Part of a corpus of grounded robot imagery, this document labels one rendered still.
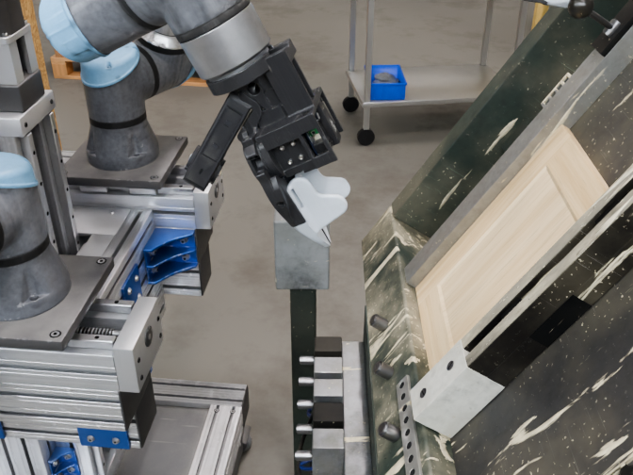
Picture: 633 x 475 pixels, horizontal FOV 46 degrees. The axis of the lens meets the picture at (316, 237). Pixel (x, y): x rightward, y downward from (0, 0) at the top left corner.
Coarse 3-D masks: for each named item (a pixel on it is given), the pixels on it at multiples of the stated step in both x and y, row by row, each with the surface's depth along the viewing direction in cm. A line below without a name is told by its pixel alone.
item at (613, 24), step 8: (576, 0) 110; (584, 0) 109; (592, 0) 110; (568, 8) 111; (576, 8) 110; (584, 8) 109; (592, 8) 110; (576, 16) 111; (584, 16) 110; (592, 16) 113; (600, 16) 114; (600, 24) 116; (608, 24) 116; (616, 24) 117; (608, 32) 117
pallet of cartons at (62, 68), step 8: (56, 56) 487; (56, 64) 489; (64, 64) 488; (72, 64) 497; (56, 72) 492; (64, 72) 491; (72, 72) 498; (80, 72) 498; (192, 80) 485; (200, 80) 485
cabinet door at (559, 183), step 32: (544, 160) 123; (576, 160) 114; (512, 192) 127; (544, 192) 119; (576, 192) 110; (480, 224) 132; (512, 224) 123; (544, 224) 114; (448, 256) 136; (480, 256) 127; (512, 256) 118; (416, 288) 142; (448, 288) 131; (480, 288) 122; (448, 320) 126
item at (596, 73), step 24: (624, 48) 117; (576, 72) 124; (600, 72) 119; (576, 96) 121; (552, 120) 124; (576, 120) 124; (528, 144) 126; (504, 168) 130; (480, 192) 133; (456, 216) 137; (432, 240) 141; (456, 240) 137; (408, 264) 145; (432, 264) 140
